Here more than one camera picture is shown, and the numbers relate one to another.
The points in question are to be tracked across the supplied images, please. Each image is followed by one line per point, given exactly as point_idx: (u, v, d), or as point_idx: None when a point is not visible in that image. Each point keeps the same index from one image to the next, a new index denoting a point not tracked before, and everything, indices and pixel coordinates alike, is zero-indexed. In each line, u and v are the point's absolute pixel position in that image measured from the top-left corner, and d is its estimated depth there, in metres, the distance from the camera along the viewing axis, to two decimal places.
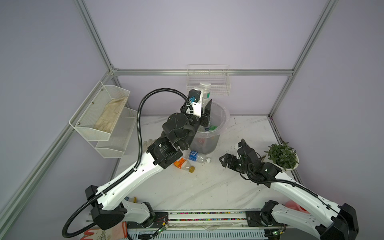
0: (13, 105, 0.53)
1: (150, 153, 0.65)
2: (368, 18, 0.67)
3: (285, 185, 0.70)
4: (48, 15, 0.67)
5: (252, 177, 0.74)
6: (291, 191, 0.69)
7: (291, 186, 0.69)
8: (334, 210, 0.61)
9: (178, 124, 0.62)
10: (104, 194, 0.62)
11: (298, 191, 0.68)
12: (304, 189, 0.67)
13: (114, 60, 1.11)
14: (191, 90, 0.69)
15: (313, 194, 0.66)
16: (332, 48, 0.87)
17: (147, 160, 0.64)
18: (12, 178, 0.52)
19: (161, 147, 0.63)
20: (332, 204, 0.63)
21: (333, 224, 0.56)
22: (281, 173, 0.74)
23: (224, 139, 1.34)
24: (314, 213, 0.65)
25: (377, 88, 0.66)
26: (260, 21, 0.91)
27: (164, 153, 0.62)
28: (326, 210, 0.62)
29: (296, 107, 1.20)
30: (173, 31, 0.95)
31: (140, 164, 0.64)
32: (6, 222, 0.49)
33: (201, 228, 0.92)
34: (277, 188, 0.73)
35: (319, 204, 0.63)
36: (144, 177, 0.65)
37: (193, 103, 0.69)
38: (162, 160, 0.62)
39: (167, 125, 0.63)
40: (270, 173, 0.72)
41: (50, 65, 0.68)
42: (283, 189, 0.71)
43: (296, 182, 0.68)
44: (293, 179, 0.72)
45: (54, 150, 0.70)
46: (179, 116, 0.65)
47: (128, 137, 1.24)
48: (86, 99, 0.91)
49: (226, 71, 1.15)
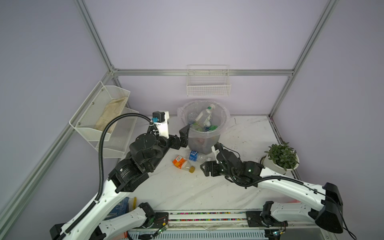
0: (12, 104, 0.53)
1: (112, 179, 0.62)
2: (369, 17, 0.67)
3: (271, 181, 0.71)
4: (47, 14, 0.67)
5: (238, 180, 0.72)
6: (278, 185, 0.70)
7: (277, 180, 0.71)
8: (321, 194, 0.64)
9: (147, 144, 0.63)
10: (67, 233, 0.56)
11: (284, 184, 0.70)
12: (290, 180, 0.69)
13: (114, 60, 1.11)
14: (154, 111, 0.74)
15: (298, 182, 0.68)
16: (332, 48, 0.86)
17: (110, 187, 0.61)
18: (11, 178, 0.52)
19: (124, 170, 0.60)
20: (318, 188, 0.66)
21: (325, 208, 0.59)
22: (264, 169, 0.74)
23: (224, 140, 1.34)
24: (304, 201, 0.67)
25: (377, 88, 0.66)
26: (260, 21, 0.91)
27: (126, 177, 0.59)
28: (314, 195, 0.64)
29: (297, 107, 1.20)
30: (173, 31, 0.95)
31: (102, 194, 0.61)
32: (6, 222, 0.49)
33: (201, 228, 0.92)
34: (265, 185, 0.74)
35: (307, 192, 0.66)
36: (109, 207, 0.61)
37: (157, 122, 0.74)
38: (124, 185, 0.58)
39: (135, 145, 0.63)
40: (254, 173, 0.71)
41: (50, 65, 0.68)
42: (270, 185, 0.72)
43: (281, 175, 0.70)
44: (276, 172, 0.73)
45: (54, 149, 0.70)
46: (148, 136, 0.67)
47: (128, 138, 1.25)
48: (85, 99, 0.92)
49: (226, 71, 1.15)
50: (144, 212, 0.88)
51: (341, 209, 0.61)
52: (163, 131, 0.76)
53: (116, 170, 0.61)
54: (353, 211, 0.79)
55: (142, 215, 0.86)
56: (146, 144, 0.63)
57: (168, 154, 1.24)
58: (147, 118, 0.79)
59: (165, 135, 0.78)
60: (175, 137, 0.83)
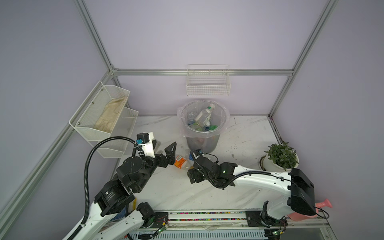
0: (13, 104, 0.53)
1: (98, 202, 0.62)
2: (369, 17, 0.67)
3: (244, 178, 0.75)
4: (47, 14, 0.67)
5: (216, 183, 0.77)
6: (250, 180, 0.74)
7: (249, 176, 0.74)
8: (287, 180, 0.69)
9: (133, 168, 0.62)
10: None
11: (255, 178, 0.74)
12: (259, 173, 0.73)
13: (114, 60, 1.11)
14: (139, 132, 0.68)
15: (267, 174, 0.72)
16: (332, 48, 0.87)
17: (97, 211, 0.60)
18: (11, 178, 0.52)
19: (110, 192, 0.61)
20: (284, 176, 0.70)
21: (294, 194, 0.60)
22: (237, 167, 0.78)
23: (224, 140, 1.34)
24: (276, 190, 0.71)
25: (377, 88, 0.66)
26: (260, 21, 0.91)
27: (112, 200, 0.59)
28: (281, 183, 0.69)
29: (297, 106, 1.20)
30: (173, 31, 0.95)
31: (88, 217, 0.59)
32: (6, 222, 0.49)
33: (201, 228, 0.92)
34: (240, 183, 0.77)
35: (275, 181, 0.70)
36: (96, 228, 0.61)
37: (142, 143, 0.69)
38: (110, 208, 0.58)
39: (122, 169, 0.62)
40: (228, 173, 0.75)
41: (50, 65, 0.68)
42: (243, 182, 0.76)
43: (251, 170, 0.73)
44: (247, 168, 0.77)
45: (54, 150, 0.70)
46: (136, 159, 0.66)
47: (128, 137, 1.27)
48: (85, 99, 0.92)
49: (226, 71, 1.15)
50: (141, 215, 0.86)
51: (309, 192, 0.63)
52: (149, 152, 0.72)
53: (103, 193, 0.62)
54: (353, 211, 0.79)
55: (139, 219, 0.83)
56: (133, 168, 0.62)
57: None
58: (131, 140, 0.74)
59: (152, 155, 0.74)
60: (161, 156, 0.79)
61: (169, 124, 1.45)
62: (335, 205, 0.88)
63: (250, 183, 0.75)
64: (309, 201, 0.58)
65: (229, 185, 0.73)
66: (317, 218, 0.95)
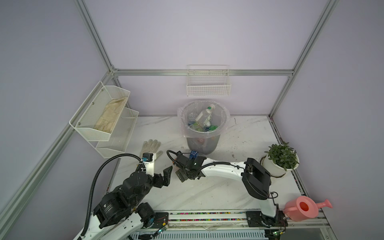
0: (12, 104, 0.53)
1: (97, 214, 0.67)
2: (369, 17, 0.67)
3: (209, 168, 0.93)
4: (47, 14, 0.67)
5: (189, 174, 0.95)
6: (215, 169, 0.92)
7: (214, 166, 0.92)
8: (241, 168, 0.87)
9: (140, 181, 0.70)
10: None
11: (218, 167, 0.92)
12: (220, 163, 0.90)
13: (114, 60, 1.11)
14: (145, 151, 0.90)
15: (227, 164, 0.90)
16: (332, 48, 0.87)
17: (96, 223, 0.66)
18: (11, 178, 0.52)
19: (108, 205, 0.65)
20: (239, 164, 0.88)
21: (244, 179, 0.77)
22: (206, 159, 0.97)
23: (224, 140, 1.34)
24: (234, 177, 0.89)
25: (377, 88, 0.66)
26: (261, 22, 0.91)
27: (110, 212, 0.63)
28: (236, 170, 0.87)
29: (297, 107, 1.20)
30: (173, 31, 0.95)
31: (88, 229, 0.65)
32: (6, 222, 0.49)
33: (201, 228, 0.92)
34: (207, 172, 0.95)
35: (232, 169, 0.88)
36: (95, 238, 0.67)
37: (146, 161, 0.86)
38: (107, 220, 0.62)
39: (129, 180, 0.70)
40: (198, 164, 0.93)
41: (50, 65, 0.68)
42: (209, 171, 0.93)
43: (215, 161, 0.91)
44: (212, 159, 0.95)
45: (54, 150, 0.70)
46: (142, 173, 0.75)
47: (128, 137, 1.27)
48: (85, 99, 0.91)
49: (226, 71, 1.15)
50: (139, 218, 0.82)
51: (261, 177, 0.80)
52: (150, 168, 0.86)
53: (101, 206, 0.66)
54: (353, 211, 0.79)
55: (136, 222, 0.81)
56: (139, 181, 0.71)
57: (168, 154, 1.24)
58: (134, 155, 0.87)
59: (151, 172, 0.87)
60: (159, 176, 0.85)
61: (169, 124, 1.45)
62: (335, 205, 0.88)
63: (215, 172, 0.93)
64: (257, 184, 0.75)
65: (197, 173, 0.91)
66: (317, 218, 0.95)
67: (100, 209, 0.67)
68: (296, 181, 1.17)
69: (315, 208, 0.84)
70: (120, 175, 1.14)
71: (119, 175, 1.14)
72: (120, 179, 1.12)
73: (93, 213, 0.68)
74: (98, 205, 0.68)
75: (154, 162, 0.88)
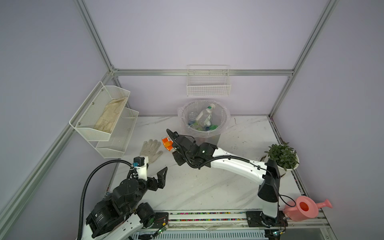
0: (12, 104, 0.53)
1: (89, 224, 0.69)
2: (369, 17, 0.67)
3: (222, 161, 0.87)
4: (47, 15, 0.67)
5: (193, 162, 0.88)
6: (229, 163, 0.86)
7: (228, 159, 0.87)
8: (263, 169, 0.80)
9: (129, 189, 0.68)
10: None
11: (233, 162, 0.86)
12: (239, 159, 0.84)
13: (114, 60, 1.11)
14: (136, 156, 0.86)
15: (246, 161, 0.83)
16: (332, 48, 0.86)
17: (88, 232, 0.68)
18: (10, 178, 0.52)
19: (100, 214, 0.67)
20: (260, 164, 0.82)
21: (266, 182, 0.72)
22: (217, 150, 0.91)
23: (224, 140, 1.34)
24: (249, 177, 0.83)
25: (377, 87, 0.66)
26: (261, 21, 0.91)
27: (101, 222, 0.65)
28: (257, 171, 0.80)
29: (297, 107, 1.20)
30: (173, 31, 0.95)
31: (81, 238, 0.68)
32: (6, 222, 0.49)
33: (201, 228, 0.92)
34: (217, 165, 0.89)
35: (251, 168, 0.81)
36: None
37: (137, 166, 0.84)
38: (100, 230, 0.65)
39: (119, 189, 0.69)
40: (206, 153, 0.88)
41: (50, 65, 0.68)
42: (222, 164, 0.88)
43: (231, 155, 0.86)
44: (228, 153, 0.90)
45: (54, 150, 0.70)
46: (132, 180, 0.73)
47: (128, 137, 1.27)
48: (85, 99, 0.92)
49: (226, 71, 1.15)
50: (139, 219, 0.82)
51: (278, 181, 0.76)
52: (142, 174, 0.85)
53: (93, 214, 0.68)
54: (353, 211, 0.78)
55: (137, 223, 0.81)
56: (129, 189, 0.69)
57: (168, 154, 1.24)
58: (127, 162, 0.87)
59: (144, 177, 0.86)
60: (153, 180, 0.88)
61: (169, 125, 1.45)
62: (335, 205, 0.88)
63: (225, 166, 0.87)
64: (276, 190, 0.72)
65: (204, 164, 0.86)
66: (317, 218, 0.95)
67: (92, 218, 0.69)
68: (296, 181, 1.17)
69: (315, 208, 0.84)
70: (120, 175, 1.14)
71: (119, 175, 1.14)
72: (120, 179, 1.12)
73: (86, 222, 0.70)
74: (90, 214, 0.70)
75: (146, 166, 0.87)
